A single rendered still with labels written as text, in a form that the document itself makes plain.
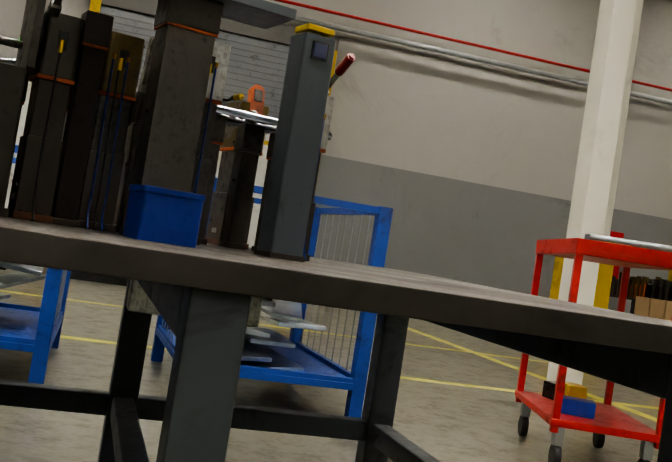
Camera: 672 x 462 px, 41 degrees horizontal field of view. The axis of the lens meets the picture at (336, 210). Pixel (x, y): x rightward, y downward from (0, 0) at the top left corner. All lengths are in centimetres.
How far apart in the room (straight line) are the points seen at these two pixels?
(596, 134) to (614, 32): 64
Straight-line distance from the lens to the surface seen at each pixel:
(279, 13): 171
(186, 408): 118
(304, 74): 175
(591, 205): 570
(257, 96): 225
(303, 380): 387
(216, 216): 226
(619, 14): 593
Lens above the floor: 73
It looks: 2 degrees up
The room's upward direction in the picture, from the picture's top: 9 degrees clockwise
